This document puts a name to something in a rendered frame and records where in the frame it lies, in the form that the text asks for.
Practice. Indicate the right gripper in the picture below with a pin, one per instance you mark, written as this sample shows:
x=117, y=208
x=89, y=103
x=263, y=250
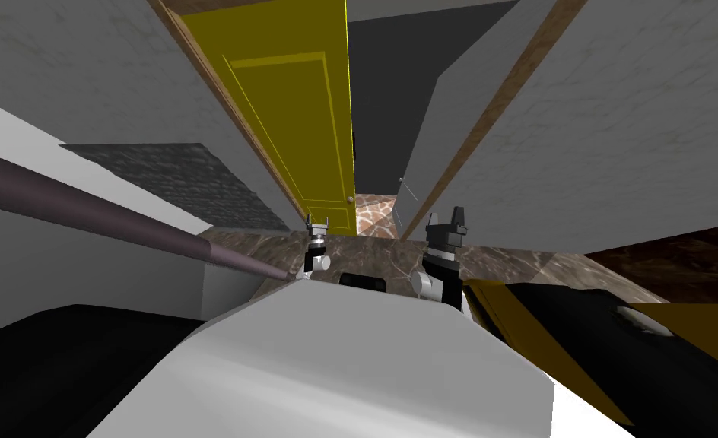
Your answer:
x=445, y=240

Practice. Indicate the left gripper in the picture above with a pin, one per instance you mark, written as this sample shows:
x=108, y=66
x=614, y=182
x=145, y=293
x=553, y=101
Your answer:
x=317, y=233

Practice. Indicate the yellow door leaf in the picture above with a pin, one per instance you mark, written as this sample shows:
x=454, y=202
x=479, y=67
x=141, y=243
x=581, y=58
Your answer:
x=292, y=109

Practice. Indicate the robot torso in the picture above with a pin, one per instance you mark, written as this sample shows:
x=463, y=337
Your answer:
x=334, y=365

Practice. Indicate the long purple grey bar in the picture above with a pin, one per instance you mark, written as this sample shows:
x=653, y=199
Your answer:
x=91, y=210

